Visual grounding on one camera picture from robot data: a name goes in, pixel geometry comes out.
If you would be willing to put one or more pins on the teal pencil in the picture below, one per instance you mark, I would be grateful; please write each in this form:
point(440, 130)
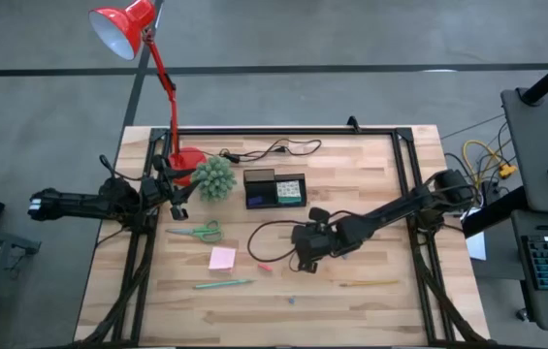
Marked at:
point(222, 284)

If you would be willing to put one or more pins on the black clamp on frame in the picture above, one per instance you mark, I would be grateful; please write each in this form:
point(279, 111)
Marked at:
point(352, 123)

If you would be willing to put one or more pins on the pink sticky note pad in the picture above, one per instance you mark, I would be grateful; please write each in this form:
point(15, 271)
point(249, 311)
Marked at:
point(222, 258)

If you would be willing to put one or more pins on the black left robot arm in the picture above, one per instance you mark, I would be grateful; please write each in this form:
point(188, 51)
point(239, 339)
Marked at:
point(74, 203)

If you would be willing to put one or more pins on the black mesh desk organizer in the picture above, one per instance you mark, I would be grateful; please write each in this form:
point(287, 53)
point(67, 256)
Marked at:
point(261, 186)

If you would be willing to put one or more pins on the dark blue pad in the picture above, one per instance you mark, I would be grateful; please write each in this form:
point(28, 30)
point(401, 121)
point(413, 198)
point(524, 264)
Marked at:
point(255, 199)

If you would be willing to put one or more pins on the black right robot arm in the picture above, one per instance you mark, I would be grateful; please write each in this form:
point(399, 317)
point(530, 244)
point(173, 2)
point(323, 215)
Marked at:
point(390, 213)

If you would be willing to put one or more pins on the black beam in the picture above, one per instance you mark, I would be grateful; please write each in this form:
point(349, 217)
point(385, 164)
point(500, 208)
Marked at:
point(494, 213)

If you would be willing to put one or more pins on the green box with white label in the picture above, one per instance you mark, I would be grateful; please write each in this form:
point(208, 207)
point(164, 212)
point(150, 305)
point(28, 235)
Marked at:
point(288, 191)

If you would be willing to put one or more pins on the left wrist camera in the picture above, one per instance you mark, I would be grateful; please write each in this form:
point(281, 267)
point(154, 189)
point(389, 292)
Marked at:
point(179, 212)

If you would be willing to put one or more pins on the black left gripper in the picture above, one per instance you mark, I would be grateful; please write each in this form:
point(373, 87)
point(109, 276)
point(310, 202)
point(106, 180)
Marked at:
point(164, 183)

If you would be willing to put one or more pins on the red desk lamp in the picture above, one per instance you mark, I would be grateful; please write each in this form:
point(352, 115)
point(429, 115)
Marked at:
point(123, 24)

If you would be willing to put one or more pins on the small red eraser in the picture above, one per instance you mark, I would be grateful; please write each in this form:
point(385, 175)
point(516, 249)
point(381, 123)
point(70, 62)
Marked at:
point(265, 267)

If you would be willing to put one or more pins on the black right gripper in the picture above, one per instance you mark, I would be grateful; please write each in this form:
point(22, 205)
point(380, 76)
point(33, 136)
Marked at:
point(312, 242)

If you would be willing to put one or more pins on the white paper sheet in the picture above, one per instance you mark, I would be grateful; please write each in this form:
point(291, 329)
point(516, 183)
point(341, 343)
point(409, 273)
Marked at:
point(477, 247)

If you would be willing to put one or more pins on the yellow pencil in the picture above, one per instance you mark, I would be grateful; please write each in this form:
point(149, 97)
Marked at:
point(370, 282)

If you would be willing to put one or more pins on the green artificial plant in pot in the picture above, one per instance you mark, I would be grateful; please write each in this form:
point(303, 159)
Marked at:
point(213, 178)

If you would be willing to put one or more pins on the black aluminium table frame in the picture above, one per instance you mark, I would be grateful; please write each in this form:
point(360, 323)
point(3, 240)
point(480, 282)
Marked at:
point(402, 155)

